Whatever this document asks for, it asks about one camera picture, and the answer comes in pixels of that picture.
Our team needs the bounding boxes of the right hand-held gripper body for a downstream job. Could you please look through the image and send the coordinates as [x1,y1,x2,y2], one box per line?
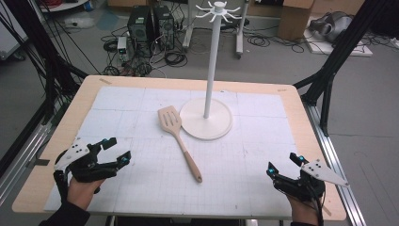
[273,158,351,202]

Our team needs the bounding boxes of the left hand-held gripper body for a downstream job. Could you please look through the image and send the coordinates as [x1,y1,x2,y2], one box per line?
[54,137,120,184]

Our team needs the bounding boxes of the wooden slotted spatula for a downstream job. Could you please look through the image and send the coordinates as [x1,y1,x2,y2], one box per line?
[156,105,203,184]

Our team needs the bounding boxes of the white hook rack stand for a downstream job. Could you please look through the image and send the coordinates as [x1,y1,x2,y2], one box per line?
[179,0,243,141]

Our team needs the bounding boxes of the person's left hand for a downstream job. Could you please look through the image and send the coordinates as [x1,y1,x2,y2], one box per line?
[66,176,106,211]

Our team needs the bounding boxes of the person's right hand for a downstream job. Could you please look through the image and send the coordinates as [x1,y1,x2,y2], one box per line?
[285,193,322,226]

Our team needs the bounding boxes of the black tape piece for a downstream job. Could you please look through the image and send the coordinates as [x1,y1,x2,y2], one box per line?
[29,157,51,168]

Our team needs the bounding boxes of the white grid mat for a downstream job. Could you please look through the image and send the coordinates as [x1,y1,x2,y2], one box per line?
[43,86,310,220]

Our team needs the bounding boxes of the small white power unit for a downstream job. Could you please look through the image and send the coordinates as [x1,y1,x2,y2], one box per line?
[116,36,129,61]

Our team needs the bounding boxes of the white floor board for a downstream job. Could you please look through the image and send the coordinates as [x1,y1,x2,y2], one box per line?
[303,15,375,58]

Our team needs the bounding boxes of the large black computer tower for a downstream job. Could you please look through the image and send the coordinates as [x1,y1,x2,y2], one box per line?
[126,6,155,44]

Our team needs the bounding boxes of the slim black computer tower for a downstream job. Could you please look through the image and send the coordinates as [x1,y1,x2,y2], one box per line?
[152,5,176,52]

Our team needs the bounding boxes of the grey rounded machine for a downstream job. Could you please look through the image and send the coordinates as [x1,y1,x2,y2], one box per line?
[308,10,355,44]

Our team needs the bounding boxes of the white metal stand leg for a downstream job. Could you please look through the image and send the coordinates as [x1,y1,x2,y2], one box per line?
[182,0,195,50]
[234,0,251,59]

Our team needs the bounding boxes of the brown cardboard box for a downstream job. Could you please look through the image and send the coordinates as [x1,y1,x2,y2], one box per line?
[277,0,315,41]

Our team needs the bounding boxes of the white cabinet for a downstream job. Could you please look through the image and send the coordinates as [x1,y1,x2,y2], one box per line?
[0,0,30,61]

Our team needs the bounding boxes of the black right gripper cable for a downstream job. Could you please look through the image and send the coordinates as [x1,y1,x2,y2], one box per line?
[306,183,326,226]

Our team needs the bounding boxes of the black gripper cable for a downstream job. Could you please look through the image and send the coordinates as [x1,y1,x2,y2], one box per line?
[52,169,70,204]
[306,183,326,226]

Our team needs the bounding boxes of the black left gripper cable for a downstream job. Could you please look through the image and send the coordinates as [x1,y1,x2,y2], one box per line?
[52,169,70,204]

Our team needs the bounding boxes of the aluminium rail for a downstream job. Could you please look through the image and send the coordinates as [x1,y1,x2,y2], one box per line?
[301,103,367,226]
[0,121,54,206]

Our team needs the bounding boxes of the tangle of black floor cables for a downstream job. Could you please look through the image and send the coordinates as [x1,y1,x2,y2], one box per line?
[100,24,189,78]

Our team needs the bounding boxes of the black metal frame stand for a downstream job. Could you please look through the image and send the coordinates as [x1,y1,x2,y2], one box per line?
[0,0,90,126]
[293,0,391,137]

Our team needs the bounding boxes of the black cable loops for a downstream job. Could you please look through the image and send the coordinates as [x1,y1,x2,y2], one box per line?
[244,29,306,55]

